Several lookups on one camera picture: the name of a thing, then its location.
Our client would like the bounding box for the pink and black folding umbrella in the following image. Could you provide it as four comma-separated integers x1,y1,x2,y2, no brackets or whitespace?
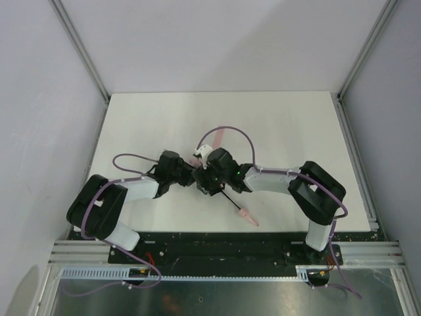
189,126,259,227

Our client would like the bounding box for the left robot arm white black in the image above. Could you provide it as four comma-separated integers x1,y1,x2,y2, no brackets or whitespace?
66,151,195,251

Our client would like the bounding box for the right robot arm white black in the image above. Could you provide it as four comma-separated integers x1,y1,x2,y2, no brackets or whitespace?
192,145,346,252

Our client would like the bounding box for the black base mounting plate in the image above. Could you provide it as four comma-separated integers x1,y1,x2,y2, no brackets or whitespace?
108,232,343,284

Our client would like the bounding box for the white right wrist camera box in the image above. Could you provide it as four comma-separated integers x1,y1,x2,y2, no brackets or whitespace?
192,144,214,169

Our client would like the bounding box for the grey slotted cable duct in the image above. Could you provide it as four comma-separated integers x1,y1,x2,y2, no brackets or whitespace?
61,267,309,282

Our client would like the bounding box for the right aluminium corner post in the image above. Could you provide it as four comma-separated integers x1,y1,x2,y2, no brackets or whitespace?
337,0,401,103

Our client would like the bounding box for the aluminium corner post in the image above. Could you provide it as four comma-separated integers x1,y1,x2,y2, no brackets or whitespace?
337,0,401,103
49,0,111,106

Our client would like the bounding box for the left aluminium corner post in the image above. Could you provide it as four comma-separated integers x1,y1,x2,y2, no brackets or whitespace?
49,0,111,106

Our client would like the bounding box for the aluminium frame rail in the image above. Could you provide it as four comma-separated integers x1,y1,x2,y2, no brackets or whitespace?
337,242,405,269

